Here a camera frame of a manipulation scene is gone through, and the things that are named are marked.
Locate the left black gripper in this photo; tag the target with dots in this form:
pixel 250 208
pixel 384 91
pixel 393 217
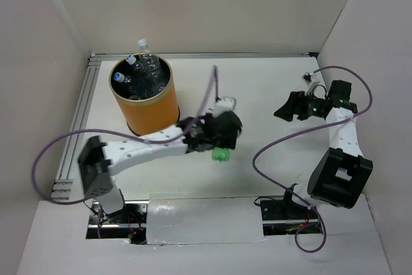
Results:
pixel 229 142

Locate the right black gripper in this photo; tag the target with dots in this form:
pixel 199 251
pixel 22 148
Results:
pixel 291 107

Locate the green bottle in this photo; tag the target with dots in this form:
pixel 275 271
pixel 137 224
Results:
pixel 220 154

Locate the clear bottle white cap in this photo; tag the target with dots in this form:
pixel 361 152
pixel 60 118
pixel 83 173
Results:
pixel 150 62

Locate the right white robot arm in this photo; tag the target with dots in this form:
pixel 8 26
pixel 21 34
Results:
pixel 342 173

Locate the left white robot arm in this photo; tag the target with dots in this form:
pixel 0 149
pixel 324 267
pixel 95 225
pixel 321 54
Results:
pixel 100 161

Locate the orange cylindrical bin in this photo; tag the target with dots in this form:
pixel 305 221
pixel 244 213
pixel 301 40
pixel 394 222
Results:
pixel 149 115

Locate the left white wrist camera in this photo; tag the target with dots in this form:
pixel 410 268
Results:
pixel 224 104

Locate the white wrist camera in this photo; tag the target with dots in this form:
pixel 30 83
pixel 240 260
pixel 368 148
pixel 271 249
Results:
pixel 312 81
pixel 224 104

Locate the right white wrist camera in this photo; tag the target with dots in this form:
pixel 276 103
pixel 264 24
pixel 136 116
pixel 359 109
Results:
pixel 312 81

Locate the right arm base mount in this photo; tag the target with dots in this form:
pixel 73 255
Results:
pixel 282 216

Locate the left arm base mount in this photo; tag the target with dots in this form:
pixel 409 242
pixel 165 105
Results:
pixel 130 225

